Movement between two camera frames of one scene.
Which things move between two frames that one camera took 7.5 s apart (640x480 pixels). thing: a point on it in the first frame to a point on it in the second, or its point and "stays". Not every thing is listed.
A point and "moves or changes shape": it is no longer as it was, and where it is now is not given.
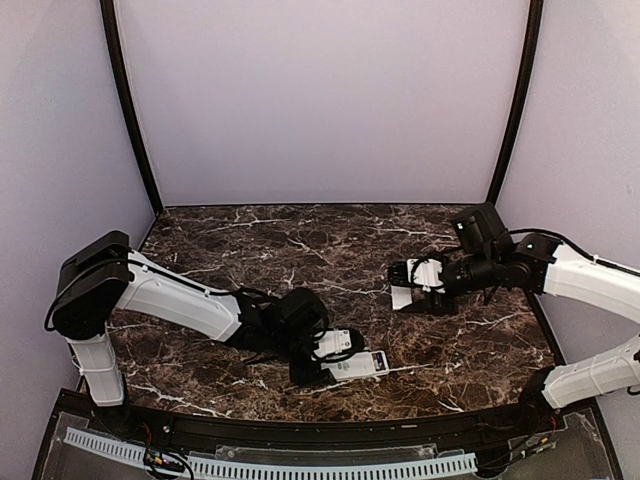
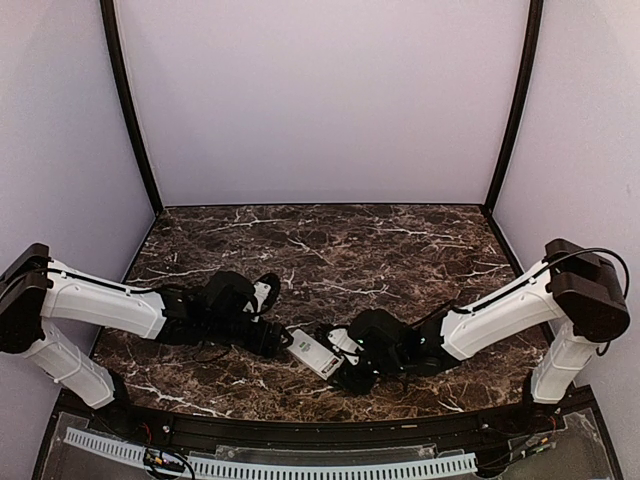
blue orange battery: [378, 361] moves or changes shape
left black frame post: [111, 23] stays
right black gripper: [435, 304] to [349, 382]
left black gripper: [309, 375] to [265, 343]
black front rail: [311, 435] stays
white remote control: [357, 365] moves or changes shape
